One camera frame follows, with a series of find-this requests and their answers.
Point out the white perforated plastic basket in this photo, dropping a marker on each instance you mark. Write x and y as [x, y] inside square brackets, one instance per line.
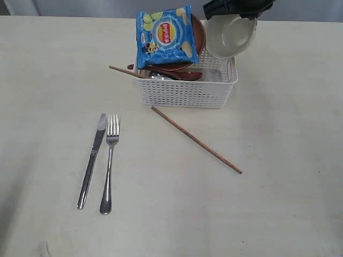
[211, 91]

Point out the silver table knife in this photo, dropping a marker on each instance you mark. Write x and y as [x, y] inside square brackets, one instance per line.
[101, 128]

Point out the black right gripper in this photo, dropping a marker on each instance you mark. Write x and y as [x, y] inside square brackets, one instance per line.
[245, 9]

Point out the blue chips bag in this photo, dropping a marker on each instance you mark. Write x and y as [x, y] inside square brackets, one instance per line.
[165, 37]

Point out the wooden chopstick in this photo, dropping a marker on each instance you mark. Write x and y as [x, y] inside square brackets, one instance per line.
[196, 140]
[137, 75]

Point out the white floral ceramic bowl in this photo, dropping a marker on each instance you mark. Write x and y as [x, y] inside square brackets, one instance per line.
[229, 35]

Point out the dark red wooden spoon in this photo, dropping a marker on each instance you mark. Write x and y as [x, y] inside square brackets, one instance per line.
[176, 75]

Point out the silver fork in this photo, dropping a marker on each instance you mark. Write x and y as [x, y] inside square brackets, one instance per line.
[112, 138]

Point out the brown round plate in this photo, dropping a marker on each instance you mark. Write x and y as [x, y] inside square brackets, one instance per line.
[200, 40]

